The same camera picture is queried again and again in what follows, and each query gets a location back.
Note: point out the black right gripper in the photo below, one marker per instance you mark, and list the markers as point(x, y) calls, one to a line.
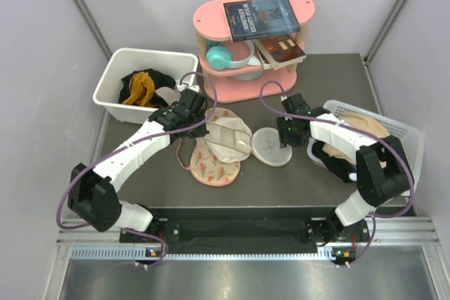
point(285, 140)

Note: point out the beige bra in bin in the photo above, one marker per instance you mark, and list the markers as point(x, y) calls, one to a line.
point(168, 95)

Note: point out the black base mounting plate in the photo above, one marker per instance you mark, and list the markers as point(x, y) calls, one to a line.
point(192, 231)

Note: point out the black garment in basket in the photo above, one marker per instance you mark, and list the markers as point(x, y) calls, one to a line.
point(340, 167)

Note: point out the grey bowl on shelf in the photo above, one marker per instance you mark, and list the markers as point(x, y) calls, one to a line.
point(249, 76)

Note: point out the blue Nineteen Eighty-Four book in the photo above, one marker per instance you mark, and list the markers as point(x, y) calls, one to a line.
point(256, 19)

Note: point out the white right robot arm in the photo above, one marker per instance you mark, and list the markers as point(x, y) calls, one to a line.
point(380, 164)

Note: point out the teal headphones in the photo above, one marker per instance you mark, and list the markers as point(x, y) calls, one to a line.
point(220, 57)

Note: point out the floral mesh laundry bag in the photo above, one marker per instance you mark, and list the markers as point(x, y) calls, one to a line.
point(204, 165)

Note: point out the pink wooden shelf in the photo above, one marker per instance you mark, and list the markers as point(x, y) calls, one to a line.
point(243, 83)

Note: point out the beige cloth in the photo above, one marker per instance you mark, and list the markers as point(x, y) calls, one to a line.
point(359, 121)

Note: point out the white mesh laundry bag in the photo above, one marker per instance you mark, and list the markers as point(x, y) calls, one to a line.
point(231, 140)

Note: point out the white plastic basket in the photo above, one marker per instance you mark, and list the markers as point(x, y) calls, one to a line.
point(411, 138)

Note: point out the white plastic bin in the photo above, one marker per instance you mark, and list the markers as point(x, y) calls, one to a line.
point(127, 60)

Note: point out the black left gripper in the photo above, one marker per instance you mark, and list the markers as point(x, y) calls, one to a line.
point(201, 131)

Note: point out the mustard yellow bra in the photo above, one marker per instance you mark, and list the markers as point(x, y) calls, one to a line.
point(138, 89)

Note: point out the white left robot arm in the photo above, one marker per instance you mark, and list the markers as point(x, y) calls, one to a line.
point(93, 189)

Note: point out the dark orange book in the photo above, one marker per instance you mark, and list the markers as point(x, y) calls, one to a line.
point(280, 51)

